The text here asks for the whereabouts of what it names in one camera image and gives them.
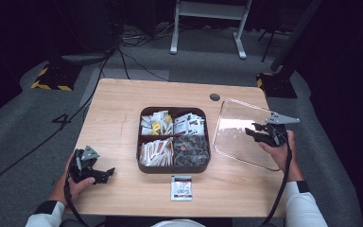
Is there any person's right hand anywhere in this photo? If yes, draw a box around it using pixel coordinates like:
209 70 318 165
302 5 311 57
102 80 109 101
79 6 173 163
258 130 304 183

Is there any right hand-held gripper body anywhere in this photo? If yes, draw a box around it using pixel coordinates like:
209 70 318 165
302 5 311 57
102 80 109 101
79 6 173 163
252 112 301 148

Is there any long black floor cable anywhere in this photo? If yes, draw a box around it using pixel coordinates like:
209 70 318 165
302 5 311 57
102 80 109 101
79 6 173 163
0 46 121 194

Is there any dark brown divided box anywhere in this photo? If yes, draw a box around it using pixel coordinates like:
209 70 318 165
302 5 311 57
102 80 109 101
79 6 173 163
136 106 212 175

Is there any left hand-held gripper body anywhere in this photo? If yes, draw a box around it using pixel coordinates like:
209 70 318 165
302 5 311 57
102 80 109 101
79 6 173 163
68 145 110 184

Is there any clear plastic lid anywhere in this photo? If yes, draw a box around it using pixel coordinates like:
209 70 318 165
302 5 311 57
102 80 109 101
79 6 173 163
212 97 282 172

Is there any thin black floor cable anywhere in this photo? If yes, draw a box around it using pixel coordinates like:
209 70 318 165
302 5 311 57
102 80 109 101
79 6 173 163
116 44 171 83

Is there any dark slanted pole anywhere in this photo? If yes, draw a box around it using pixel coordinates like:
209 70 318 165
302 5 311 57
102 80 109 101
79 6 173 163
268 0 324 74

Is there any pile of white brown sticks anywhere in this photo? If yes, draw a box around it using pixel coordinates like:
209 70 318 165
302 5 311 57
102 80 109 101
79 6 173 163
138 137 175 167

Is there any pile of dark grey packets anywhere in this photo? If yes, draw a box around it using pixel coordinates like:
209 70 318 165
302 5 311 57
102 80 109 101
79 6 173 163
173 134 211 167

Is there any pile of white yellow packets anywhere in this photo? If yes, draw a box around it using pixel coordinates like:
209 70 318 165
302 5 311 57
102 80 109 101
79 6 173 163
140 110 174 137

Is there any grey round stand base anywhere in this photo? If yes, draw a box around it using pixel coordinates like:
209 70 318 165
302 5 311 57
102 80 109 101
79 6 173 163
60 51 112 66

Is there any white red-print sachet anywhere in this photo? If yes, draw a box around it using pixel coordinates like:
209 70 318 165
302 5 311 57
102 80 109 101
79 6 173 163
170 175 194 202

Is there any black yellow-striped stand base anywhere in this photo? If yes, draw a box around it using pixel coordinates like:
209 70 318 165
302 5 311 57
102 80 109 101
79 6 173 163
30 61 83 93
255 71 299 99

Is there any left hand-held gripper cable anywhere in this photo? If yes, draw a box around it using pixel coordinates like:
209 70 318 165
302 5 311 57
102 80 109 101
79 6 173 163
63 176 91 227

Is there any bundle of floor cables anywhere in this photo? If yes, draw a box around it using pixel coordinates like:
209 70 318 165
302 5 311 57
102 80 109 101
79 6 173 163
119 22 179 49

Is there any pile of white red-black packets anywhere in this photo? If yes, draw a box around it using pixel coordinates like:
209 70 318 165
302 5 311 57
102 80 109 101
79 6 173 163
173 113 206 137

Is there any hand-held gripper cable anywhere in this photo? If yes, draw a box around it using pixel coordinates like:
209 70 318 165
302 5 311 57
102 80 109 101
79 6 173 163
259 133 294 227
63 176 91 227

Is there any white metal stand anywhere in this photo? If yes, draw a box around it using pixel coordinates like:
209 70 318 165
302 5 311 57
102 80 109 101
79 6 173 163
168 0 253 61

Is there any right hand-held gripper cable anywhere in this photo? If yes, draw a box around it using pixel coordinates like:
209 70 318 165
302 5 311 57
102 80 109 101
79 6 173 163
259 133 294 227

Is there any person's left hand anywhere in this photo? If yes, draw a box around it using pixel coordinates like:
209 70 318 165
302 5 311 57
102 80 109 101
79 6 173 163
47 155 96 206

